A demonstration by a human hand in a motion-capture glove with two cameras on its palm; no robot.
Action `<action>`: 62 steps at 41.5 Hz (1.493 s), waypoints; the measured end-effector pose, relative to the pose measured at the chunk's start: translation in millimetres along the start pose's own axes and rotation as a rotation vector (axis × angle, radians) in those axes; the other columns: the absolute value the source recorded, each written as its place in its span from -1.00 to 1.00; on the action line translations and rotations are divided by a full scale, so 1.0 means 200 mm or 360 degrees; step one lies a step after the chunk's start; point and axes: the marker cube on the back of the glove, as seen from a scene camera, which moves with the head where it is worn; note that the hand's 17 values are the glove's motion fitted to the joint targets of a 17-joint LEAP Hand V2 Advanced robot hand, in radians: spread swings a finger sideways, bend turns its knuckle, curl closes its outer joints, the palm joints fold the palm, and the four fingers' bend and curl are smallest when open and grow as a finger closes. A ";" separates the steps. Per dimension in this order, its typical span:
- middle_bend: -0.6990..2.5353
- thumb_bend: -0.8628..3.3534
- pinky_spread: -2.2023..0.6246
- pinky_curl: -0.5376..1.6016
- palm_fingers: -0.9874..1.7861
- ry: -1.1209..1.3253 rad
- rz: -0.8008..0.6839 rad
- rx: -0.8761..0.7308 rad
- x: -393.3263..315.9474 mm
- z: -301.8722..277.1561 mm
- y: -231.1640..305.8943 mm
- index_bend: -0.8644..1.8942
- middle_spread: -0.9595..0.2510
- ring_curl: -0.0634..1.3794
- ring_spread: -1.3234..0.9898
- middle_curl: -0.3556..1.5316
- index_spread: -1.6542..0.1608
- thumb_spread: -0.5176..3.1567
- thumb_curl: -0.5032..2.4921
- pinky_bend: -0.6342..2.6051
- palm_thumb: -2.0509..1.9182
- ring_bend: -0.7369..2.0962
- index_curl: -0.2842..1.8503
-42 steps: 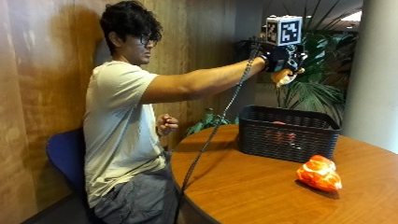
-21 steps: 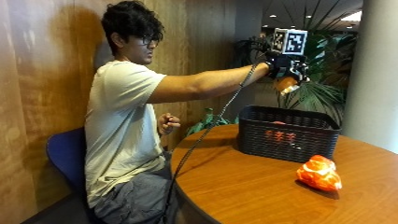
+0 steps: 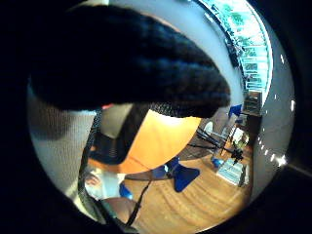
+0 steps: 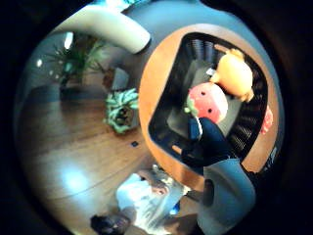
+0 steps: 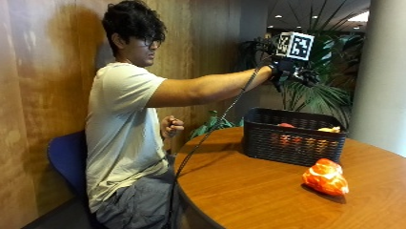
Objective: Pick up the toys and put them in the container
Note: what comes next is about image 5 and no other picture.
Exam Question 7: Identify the black glove cable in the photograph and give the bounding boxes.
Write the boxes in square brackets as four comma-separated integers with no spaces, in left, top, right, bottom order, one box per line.
[166,56,273,229]

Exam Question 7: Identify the white marker cube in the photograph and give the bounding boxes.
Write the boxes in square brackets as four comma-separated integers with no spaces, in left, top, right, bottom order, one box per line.
[275,31,315,61]

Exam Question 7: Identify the green potted palm plant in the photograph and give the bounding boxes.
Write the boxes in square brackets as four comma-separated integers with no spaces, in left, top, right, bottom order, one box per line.
[235,18,366,128]

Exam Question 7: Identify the black woven basket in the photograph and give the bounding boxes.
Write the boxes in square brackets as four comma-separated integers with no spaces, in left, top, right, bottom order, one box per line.
[241,107,348,168]

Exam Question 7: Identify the blue chair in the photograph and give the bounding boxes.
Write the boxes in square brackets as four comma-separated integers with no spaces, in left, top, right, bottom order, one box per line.
[45,130,93,204]

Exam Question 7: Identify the black eyeglasses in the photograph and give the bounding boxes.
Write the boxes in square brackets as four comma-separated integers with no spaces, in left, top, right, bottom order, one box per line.
[133,35,165,48]

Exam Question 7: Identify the yellow fruit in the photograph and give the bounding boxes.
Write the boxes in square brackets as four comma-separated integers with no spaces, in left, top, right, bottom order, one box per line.
[317,126,342,134]

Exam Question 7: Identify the the person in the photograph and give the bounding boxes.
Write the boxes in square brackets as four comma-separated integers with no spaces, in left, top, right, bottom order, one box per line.
[84,0,275,229]

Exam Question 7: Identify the small green leafy plant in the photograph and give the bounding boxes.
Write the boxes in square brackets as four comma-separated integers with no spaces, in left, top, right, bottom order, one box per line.
[187,110,245,139]

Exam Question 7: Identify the orange crinkled snack bag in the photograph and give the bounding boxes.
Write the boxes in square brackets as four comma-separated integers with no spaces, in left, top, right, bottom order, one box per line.
[301,157,350,197]

